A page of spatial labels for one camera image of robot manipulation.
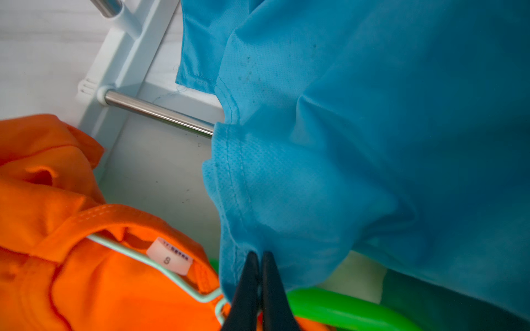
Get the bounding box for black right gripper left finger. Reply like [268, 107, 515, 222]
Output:
[222, 252, 260, 331]

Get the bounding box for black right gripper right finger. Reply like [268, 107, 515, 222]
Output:
[262, 252, 300, 331]

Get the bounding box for orange garment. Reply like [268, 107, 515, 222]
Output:
[0, 114, 332, 331]

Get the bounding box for blue garment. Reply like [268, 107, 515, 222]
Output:
[176, 1, 529, 319]

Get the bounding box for bright green plastic tray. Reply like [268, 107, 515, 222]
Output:
[208, 258, 423, 331]

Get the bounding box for metal clothes rack white joints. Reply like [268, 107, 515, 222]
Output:
[76, 0, 226, 183]

